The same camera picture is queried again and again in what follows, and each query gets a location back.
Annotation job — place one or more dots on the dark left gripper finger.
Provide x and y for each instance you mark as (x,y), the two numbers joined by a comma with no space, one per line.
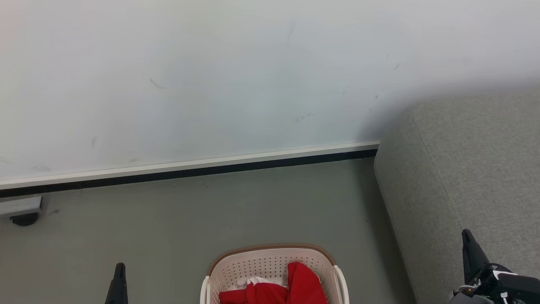
(118,287)

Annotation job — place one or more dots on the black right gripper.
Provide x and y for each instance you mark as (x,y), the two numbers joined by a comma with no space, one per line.
(510,289)

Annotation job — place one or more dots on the red garment with white trim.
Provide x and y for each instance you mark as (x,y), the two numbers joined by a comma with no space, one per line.
(261,295)

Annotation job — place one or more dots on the plain red garment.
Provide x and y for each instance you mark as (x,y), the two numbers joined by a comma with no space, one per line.
(306,283)

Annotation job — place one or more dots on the grey fabric sofa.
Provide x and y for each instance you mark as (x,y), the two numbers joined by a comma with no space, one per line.
(472,169)

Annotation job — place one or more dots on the black round foot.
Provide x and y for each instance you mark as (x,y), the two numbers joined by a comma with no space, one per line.
(24,219)

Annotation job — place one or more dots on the beige perforated plastic laundry basket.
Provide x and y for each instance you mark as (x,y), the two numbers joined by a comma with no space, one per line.
(261,264)

